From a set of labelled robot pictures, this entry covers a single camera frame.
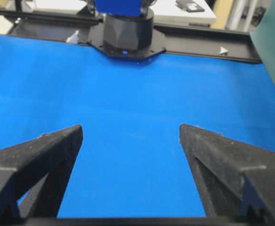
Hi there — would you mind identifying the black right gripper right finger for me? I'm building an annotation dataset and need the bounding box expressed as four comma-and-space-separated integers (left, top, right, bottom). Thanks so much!
179, 124, 275, 221

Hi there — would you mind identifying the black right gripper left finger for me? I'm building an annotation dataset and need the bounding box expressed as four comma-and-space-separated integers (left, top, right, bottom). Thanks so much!
0, 125, 83, 219

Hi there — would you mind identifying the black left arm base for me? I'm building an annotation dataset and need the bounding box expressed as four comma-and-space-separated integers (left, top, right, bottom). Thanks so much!
87, 9, 166, 60

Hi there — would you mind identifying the black device on table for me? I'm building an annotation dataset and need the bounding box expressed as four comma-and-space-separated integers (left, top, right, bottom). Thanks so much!
176, 0, 205, 13

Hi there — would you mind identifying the white side table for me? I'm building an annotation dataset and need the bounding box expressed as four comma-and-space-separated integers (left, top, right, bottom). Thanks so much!
32, 0, 216, 25

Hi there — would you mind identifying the black aluminium frame rail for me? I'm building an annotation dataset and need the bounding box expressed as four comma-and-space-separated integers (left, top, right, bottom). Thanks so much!
0, 9, 262, 64

